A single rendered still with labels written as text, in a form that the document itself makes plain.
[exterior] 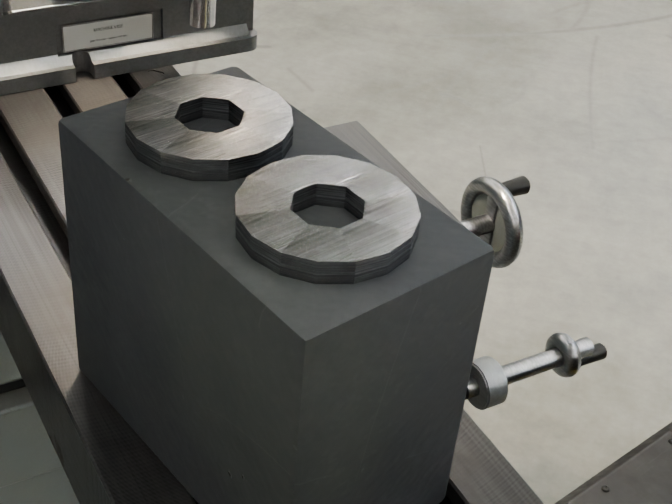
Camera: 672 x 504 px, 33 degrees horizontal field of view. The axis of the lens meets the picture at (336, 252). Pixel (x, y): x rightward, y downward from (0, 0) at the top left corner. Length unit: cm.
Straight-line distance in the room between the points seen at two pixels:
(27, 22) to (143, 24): 11
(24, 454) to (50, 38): 38
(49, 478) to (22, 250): 35
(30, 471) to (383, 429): 59
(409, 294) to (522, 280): 186
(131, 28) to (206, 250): 55
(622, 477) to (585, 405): 94
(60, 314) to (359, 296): 32
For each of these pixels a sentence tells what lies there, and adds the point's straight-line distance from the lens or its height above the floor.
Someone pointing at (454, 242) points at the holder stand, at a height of 111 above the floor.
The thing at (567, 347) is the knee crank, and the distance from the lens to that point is 142.
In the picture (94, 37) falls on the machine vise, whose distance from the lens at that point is 105.
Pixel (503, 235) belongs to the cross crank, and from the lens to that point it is 141.
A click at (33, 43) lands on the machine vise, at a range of 104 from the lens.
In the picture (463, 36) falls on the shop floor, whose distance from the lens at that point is 330.
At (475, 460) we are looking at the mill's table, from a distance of 71.
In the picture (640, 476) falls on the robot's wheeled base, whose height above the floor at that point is 59.
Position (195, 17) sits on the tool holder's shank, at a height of 99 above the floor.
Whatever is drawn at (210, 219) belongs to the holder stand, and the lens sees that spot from 55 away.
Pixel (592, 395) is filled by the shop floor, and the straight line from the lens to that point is 216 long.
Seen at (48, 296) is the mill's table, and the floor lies 93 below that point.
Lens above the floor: 144
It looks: 37 degrees down
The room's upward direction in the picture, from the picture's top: 5 degrees clockwise
